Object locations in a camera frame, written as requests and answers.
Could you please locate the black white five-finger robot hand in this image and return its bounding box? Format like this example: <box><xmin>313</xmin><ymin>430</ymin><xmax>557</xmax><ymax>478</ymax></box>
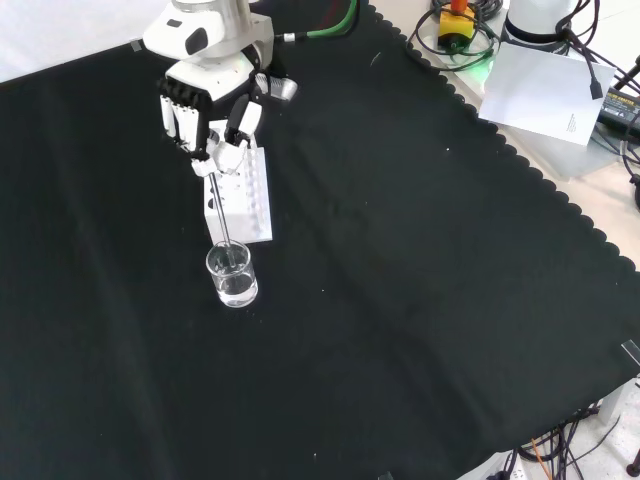
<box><xmin>158</xmin><ymin>48</ymin><xmax>282</xmax><ymax>179</ymax></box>

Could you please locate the clear glass rod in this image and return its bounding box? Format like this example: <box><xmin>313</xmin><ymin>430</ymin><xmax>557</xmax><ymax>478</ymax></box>
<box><xmin>208</xmin><ymin>170</ymin><xmax>238</xmax><ymax>267</ymax></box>

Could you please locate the white test tube rack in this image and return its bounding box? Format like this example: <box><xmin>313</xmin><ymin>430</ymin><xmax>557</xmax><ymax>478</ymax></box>
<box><xmin>202</xmin><ymin>119</ymin><xmax>276</xmax><ymax>245</ymax></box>

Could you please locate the clear glass beaker with water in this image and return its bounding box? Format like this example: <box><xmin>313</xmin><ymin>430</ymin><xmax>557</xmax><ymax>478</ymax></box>
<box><xmin>205</xmin><ymin>240</ymin><xmax>260</xmax><ymax>309</ymax></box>

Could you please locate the black bench cloth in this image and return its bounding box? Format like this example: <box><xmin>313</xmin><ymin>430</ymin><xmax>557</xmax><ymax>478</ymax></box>
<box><xmin>0</xmin><ymin>0</ymin><xmax>640</xmax><ymax>480</ymax></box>

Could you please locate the yellow stop button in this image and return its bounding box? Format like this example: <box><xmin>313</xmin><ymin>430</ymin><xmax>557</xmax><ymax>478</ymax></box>
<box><xmin>438</xmin><ymin>0</ymin><xmax>475</xmax><ymax>52</ymax></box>

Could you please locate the pale board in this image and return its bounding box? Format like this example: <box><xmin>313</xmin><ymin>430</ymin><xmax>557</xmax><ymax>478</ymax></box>
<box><xmin>477</xmin><ymin>41</ymin><xmax>617</xmax><ymax>147</ymax></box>

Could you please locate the black power adapter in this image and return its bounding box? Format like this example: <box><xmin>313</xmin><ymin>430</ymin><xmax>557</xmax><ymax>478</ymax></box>
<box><xmin>596</xmin><ymin>86</ymin><xmax>640</xmax><ymax>140</ymax></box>

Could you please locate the white power strip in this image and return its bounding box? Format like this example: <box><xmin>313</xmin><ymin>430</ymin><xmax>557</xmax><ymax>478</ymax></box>
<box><xmin>492</xmin><ymin>448</ymin><xmax>532</xmax><ymax>480</ymax></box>

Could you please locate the green cable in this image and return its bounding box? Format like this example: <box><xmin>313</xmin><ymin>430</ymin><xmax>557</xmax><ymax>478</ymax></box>
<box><xmin>283</xmin><ymin>0</ymin><xmax>362</xmax><ymax>43</ymax></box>

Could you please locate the black looped cable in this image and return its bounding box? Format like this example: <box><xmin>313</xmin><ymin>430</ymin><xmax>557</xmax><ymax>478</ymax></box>
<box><xmin>407</xmin><ymin>0</ymin><xmax>502</xmax><ymax>65</ymax></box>

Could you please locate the black cable with plug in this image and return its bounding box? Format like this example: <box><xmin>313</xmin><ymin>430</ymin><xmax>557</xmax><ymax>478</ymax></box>
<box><xmin>553</xmin><ymin>0</ymin><xmax>607</xmax><ymax>101</ymax></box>

